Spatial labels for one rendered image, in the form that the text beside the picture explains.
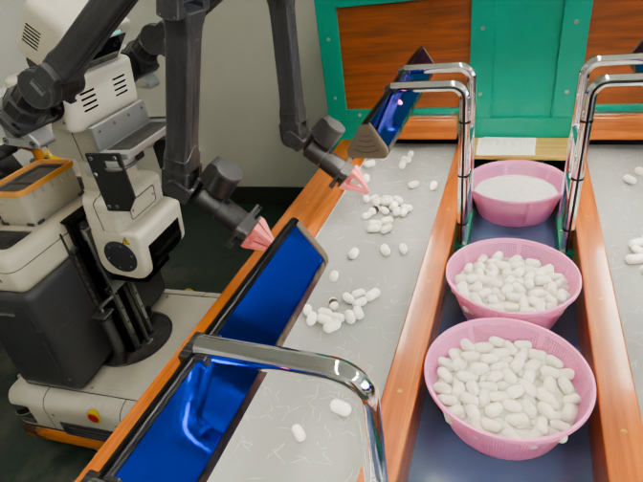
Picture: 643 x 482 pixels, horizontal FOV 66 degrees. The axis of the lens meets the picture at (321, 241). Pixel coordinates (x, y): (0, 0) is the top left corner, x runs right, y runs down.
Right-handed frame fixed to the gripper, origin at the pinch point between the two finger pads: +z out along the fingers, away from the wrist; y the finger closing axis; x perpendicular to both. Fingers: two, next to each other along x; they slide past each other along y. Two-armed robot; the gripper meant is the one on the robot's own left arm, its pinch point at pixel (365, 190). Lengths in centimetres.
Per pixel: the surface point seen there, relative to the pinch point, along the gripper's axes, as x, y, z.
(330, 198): 12.5, 4.7, -5.9
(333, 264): 6.7, -25.1, 2.9
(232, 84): 79, 131, -81
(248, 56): 60, 132, -80
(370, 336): -3.3, -47.3, 14.1
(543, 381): -23, -51, 38
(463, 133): -32.0, -8.2, 6.8
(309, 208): 14.1, -3.4, -9.2
